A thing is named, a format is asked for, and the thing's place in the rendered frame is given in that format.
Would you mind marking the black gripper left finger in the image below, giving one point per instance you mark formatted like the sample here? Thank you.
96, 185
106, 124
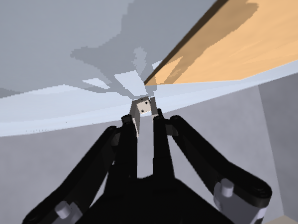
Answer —
74, 196

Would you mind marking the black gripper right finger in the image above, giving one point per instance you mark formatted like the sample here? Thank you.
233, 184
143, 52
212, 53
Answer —
239, 195

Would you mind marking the white die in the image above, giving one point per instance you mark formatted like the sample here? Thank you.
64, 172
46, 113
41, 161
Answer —
144, 105

